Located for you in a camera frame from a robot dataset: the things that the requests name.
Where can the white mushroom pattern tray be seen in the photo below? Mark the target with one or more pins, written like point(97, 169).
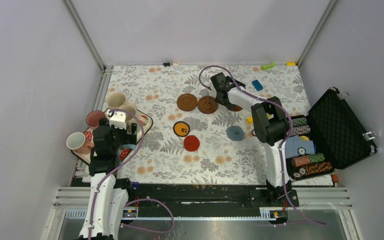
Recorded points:
point(145, 120)

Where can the black poker chip case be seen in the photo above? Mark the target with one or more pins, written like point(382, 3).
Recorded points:
point(329, 137)

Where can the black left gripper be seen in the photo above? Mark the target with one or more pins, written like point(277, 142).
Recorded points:
point(128, 138)

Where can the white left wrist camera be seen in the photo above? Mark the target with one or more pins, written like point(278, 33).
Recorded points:
point(117, 120)

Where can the yellow plastic block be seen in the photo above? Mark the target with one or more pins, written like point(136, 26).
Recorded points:
point(290, 64)

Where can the brown wooden coaster top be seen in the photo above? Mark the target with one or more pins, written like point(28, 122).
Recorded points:
point(187, 102)

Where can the red round coaster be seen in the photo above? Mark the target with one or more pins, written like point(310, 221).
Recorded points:
point(191, 143)

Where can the floral tablecloth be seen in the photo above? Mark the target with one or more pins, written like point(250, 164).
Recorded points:
point(162, 157)

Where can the blue mug yellow inside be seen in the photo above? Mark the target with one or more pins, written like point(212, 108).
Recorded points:
point(129, 146)

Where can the pink mug dark rim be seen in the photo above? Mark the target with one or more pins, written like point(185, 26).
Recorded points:
point(94, 117)

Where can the small yellow toy cube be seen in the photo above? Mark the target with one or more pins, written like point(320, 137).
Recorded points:
point(249, 120)

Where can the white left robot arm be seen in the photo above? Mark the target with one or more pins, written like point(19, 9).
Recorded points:
point(106, 200)

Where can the cream mug far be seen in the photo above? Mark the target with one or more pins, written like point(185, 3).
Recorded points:
point(116, 100)

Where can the pink mug white inside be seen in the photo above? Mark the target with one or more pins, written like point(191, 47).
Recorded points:
point(79, 143)

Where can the blue toy brick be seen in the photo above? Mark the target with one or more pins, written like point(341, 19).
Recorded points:
point(257, 85)

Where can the brown wooden coaster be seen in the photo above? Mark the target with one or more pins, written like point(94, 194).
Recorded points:
point(187, 102)
point(207, 105)
point(236, 108)

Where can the cream mug with handle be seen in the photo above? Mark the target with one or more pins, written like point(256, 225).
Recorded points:
point(132, 109)

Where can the green plastic block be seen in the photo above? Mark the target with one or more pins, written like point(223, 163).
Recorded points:
point(268, 66)

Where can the blue-grey round coaster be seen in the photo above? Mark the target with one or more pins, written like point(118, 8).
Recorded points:
point(235, 133)

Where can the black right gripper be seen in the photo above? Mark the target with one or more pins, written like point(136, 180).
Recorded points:
point(230, 106)

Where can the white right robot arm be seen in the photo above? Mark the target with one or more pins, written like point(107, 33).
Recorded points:
point(271, 126)

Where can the yellow black-rimmed coaster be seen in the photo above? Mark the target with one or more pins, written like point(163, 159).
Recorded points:
point(181, 129)

